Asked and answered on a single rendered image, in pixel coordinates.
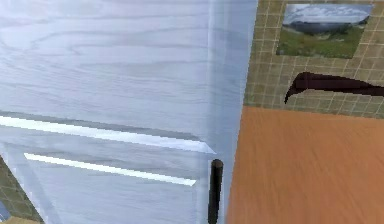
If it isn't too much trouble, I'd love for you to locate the white wooden room door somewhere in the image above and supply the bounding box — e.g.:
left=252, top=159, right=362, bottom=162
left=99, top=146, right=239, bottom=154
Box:
left=0, top=0, right=259, bottom=224

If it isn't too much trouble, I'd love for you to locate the framed landscape picture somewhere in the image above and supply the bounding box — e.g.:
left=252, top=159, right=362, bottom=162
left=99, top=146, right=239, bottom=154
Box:
left=275, top=3, right=374, bottom=60

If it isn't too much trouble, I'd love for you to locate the black bar door handle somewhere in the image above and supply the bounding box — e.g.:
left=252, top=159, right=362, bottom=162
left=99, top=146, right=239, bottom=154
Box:
left=207, top=158, right=224, bottom=224

